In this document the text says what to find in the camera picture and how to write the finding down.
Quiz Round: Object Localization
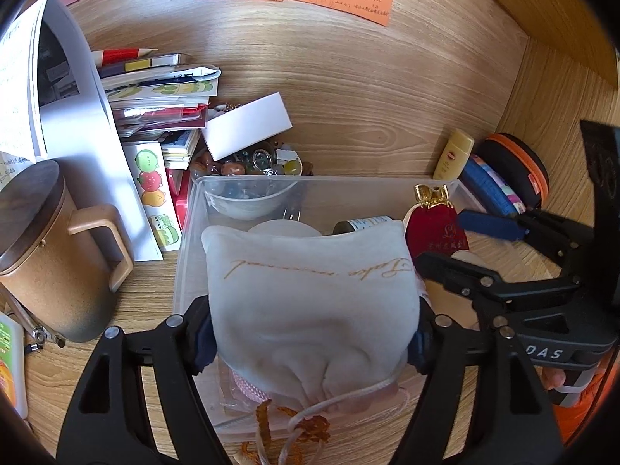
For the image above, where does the red velvet pouch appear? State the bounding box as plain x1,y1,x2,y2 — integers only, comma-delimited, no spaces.
404,184,470,265

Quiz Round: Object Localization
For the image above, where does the wooden desktop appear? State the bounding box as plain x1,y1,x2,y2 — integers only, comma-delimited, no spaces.
19,167,592,465

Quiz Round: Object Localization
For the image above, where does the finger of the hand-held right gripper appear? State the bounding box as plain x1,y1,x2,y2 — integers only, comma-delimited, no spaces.
458,209,594,272
415,251,582,330

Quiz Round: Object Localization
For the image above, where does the yellow sunscreen bottle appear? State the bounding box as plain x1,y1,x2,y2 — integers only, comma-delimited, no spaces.
432,129,475,181

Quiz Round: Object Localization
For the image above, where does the blue fabric pouch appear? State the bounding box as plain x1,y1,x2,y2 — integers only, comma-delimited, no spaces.
458,154,527,219

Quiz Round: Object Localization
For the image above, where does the black case with orange zip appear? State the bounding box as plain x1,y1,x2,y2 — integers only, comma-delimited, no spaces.
477,133,551,212

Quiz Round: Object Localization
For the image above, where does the white bowl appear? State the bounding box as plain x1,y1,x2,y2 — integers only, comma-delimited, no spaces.
203,181,297,221

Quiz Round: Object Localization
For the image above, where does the white drawstring pouch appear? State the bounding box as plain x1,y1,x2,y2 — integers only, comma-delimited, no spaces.
201,220,422,465

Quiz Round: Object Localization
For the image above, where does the white handwritten paper sheet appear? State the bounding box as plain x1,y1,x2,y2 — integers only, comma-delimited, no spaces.
0,0,50,189

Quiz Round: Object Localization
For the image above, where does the brown mug with lid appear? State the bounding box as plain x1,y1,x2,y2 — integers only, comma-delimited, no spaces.
0,159,134,344

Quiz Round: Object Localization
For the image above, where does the orange knotted cord charm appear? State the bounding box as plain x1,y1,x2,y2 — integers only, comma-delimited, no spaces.
239,400,333,465

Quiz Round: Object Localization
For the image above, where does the pile of small trinkets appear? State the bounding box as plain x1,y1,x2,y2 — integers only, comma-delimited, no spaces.
189,143,313,178

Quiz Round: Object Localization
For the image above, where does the pink mesh pouch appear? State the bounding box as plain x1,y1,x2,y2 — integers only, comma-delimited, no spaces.
227,365,278,406

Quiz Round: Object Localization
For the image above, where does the silver metal tool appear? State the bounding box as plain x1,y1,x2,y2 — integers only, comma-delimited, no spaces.
0,286,67,355

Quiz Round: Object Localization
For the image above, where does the fruit sticker sheet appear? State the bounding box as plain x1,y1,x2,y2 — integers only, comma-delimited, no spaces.
121,140,184,253

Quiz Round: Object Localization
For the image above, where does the red flat folder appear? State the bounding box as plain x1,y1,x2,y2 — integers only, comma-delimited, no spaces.
166,167,193,233

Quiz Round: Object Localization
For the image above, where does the white cardboard box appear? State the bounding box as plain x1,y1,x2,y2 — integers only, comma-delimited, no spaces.
201,92,293,161

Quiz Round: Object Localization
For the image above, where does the stack of booklets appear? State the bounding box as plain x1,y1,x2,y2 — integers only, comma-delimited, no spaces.
97,52,222,170

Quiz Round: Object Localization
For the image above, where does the clear plastic storage box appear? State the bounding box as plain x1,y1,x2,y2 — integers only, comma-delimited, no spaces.
173,176,485,446

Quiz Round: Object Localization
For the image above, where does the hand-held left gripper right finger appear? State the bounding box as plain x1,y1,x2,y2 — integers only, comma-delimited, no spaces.
387,300,565,465

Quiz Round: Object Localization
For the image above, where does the person's right hand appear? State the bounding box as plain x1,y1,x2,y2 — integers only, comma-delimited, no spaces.
542,368,568,392

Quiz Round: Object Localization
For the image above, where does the dark green spray bottle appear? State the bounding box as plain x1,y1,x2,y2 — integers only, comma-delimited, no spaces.
332,216,395,236

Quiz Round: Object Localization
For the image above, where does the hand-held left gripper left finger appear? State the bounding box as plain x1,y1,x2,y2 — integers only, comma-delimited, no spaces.
55,295,228,465

